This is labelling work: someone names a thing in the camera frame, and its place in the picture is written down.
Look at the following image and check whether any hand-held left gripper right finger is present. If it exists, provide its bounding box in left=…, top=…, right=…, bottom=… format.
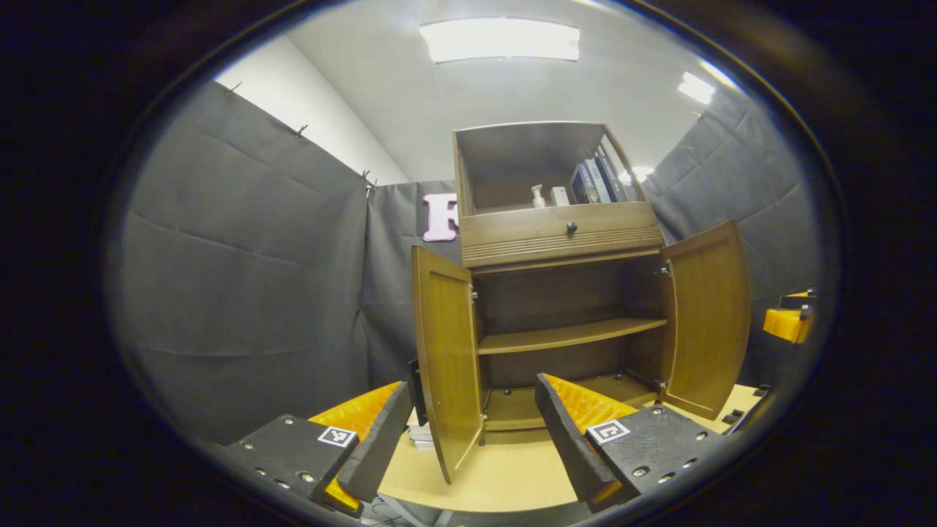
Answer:
left=534, top=373, right=729, bottom=513

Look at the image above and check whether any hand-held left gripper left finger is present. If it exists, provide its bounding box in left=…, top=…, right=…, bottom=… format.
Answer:
left=220, top=381, right=414, bottom=517

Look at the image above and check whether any wooden cabinet door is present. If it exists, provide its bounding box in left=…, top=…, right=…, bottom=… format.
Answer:
left=655, top=220, right=753, bottom=422
left=407, top=245, right=485, bottom=485

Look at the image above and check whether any wooden double-door shoe cabinet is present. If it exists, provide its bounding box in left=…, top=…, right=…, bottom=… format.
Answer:
left=452, top=121, right=671, bottom=433

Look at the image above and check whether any wooden cabinet drawer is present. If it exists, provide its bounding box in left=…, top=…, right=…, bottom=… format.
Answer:
left=460, top=201, right=665, bottom=268

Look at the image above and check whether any stack of white books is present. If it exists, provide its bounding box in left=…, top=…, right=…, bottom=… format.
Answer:
left=406, top=421, right=440, bottom=451

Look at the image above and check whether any black backdrop cloth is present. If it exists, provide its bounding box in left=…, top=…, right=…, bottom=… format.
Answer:
left=110, top=81, right=824, bottom=447

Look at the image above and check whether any black book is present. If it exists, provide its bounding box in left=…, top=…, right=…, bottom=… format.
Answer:
left=594, top=150, right=629, bottom=203

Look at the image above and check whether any light blue book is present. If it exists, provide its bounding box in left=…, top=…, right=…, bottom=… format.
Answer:
left=583, top=157, right=612, bottom=203

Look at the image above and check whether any dark blue book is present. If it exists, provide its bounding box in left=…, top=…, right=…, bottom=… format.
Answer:
left=571, top=162, right=597, bottom=205

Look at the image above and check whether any large ceiling light panel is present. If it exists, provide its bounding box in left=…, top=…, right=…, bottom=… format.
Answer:
left=419, top=18, right=581, bottom=64

